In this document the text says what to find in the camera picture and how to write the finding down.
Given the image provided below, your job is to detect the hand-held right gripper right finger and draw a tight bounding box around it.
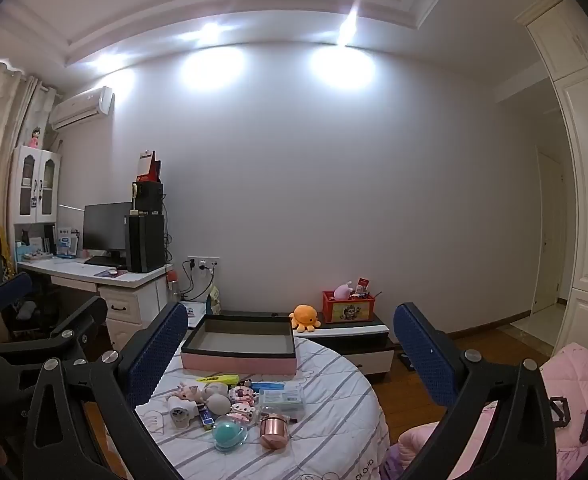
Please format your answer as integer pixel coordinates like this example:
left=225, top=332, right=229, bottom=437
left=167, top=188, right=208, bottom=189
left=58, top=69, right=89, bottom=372
left=393, top=302, right=560, bottom=480

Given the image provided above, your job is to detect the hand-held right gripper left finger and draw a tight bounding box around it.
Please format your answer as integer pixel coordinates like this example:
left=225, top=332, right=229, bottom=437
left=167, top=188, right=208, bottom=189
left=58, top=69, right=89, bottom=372
left=22, top=302, right=189, bottom=480

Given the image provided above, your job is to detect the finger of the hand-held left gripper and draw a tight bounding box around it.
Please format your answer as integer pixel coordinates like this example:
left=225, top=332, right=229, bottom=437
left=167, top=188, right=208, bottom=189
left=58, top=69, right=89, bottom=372
left=0, top=295, right=108, bottom=366
left=0, top=271, right=33, bottom=334

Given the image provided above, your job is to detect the pink piglet figure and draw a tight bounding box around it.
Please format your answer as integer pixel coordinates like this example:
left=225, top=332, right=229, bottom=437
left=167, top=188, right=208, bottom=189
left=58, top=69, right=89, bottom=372
left=176, top=381, right=209, bottom=403

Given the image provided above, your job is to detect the small white gadget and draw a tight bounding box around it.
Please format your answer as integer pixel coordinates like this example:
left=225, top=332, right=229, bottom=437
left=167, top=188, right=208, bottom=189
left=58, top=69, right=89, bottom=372
left=168, top=396, right=197, bottom=429

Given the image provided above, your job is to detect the beige egg-shaped toy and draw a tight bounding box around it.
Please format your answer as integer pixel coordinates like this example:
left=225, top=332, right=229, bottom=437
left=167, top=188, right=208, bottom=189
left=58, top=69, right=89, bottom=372
left=204, top=382, right=231, bottom=416

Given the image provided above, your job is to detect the pink storage box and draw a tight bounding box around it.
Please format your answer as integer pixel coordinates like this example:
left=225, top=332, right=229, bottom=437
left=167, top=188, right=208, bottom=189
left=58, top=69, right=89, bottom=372
left=180, top=314, right=297, bottom=376

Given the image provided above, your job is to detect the pink white brick figure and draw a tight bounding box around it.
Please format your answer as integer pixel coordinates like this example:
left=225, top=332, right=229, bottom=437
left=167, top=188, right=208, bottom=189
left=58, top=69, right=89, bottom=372
left=229, top=384, right=259, bottom=406
left=228, top=402, right=259, bottom=424

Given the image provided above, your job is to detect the teal ball capsule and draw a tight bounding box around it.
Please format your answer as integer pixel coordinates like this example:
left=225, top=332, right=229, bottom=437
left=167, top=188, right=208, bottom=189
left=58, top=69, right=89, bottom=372
left=212, top=417, right=248, bottom=453

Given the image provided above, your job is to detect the clear plastic box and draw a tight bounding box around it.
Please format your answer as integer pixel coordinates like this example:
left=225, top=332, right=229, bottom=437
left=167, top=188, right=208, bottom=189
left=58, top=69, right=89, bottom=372
left=258, top=386, right=307, bottom=413

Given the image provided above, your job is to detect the rose gold metal cup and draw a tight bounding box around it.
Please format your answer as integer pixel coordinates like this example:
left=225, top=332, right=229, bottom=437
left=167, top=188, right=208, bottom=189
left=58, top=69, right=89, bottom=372
left=259, top=412, right=291, bottom=451

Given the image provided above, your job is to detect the white desk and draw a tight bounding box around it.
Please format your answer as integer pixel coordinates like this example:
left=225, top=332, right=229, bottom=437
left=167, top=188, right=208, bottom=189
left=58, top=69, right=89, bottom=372
left=16, top=257, right=175, bottom=351

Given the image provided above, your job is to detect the white bedside cabinet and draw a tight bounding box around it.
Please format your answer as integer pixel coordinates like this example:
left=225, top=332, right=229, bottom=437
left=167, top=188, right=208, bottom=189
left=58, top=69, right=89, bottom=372
left=179, top=301, right=209, bottom=330

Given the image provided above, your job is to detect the black white low cabinet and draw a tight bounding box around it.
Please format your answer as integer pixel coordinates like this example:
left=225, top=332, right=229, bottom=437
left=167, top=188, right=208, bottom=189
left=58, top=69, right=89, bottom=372
left=294, top=312, right=395, bottom=376

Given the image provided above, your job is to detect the blue white packet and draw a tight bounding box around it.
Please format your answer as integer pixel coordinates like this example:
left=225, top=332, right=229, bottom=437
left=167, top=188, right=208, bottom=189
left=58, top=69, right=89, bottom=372
left=58, top=225, right=79, bottom=257

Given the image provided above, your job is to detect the red storage crate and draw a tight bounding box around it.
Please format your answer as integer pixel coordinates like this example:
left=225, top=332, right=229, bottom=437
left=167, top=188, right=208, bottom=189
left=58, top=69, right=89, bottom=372
left=322, top=290, right=376, bottom=324

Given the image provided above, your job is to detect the black computer monitor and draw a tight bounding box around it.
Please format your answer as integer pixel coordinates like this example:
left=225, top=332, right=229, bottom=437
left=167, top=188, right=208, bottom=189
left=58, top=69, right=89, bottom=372
left=82, top=202, right=133, bottom=257

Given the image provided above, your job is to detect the black computer tower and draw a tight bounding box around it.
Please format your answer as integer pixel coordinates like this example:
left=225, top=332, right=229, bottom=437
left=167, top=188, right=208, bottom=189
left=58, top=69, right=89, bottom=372
left=125, top=214, right=167, bottom=274

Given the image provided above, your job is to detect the orange octopus plush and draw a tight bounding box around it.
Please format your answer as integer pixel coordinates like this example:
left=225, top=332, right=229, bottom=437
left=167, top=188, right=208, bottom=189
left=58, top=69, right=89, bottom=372
left=289, top=304, right=321, bottom=333

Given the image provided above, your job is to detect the black speaker box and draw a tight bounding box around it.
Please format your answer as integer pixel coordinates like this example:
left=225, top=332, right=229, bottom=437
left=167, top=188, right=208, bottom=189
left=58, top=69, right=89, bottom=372
left=132, top=181, right=165, bottom=216

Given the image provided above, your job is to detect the white hutch cabinet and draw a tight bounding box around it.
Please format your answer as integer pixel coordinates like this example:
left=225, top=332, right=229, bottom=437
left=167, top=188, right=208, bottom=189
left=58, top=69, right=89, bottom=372
left=11, top=145, right=82, bottom=261

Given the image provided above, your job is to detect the pink quilt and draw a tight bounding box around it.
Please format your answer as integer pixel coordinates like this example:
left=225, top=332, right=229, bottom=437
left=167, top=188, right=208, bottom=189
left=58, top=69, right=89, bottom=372
left=381, top=342, right=588, bottom=480

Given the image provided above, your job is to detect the red white box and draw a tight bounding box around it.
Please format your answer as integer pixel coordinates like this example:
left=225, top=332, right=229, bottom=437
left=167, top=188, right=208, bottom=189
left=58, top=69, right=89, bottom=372
left=137, top=149, right=163, bottom=183

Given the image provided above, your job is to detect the white door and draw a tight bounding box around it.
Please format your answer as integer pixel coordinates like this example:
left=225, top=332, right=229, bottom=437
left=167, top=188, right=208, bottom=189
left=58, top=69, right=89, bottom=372
left=531, top=145, right=567, bottom=316

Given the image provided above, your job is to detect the white air conditioner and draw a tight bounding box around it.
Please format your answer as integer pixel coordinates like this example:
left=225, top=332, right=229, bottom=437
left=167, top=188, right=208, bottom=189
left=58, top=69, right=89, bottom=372
left=48, top=86, right=115, bottom=131

